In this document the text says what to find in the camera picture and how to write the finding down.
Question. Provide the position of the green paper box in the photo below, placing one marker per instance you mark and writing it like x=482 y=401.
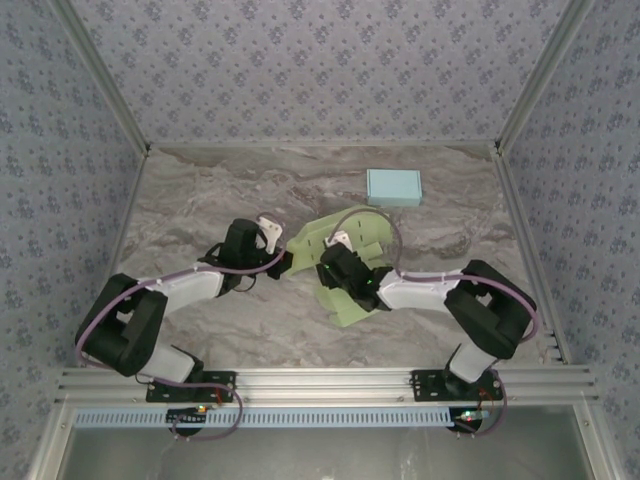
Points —
x=310 y=240

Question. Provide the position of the blue paper box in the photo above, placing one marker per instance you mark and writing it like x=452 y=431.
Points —
x=395 y=187

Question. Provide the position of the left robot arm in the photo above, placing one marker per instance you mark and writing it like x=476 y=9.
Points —
x=190 y=285

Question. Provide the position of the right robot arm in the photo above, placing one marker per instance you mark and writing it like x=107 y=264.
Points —
x=420 y=290

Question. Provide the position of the aluminium mounting beam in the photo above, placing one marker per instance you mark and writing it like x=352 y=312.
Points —
x=325 y=385

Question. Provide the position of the grey metal panel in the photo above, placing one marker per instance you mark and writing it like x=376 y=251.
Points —
x=325 y=455

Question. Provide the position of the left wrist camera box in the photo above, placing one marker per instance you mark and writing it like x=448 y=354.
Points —
x=270 y=232

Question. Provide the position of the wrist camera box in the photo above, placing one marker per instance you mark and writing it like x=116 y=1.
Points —
x=270 y=232
x=340 y=240

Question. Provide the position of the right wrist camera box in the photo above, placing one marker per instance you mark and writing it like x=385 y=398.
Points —
x=340 y=240

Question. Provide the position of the thin aluminium table edge rail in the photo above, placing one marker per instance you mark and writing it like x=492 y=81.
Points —
x=325 y=144

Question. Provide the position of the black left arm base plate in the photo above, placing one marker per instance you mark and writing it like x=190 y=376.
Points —
x=220 y=380

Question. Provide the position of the narrow aluminium side rail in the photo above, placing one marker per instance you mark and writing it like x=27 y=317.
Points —
x=116 y=250

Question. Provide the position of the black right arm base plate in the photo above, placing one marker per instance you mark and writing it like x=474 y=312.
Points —
x=425 y=387

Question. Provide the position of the black bracket with lit adapter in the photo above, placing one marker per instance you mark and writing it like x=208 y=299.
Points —
x=470 y=419
x=187 y=416

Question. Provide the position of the wide aluminium side rail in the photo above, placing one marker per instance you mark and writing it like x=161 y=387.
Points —
x=517 y=210

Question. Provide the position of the aluminium frame post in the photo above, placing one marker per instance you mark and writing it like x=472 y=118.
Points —
x=103 y=75
x=542 y=75

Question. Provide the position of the aluminium frame leg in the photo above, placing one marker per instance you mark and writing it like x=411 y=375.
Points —
x=50 y=445
x=597 y=445

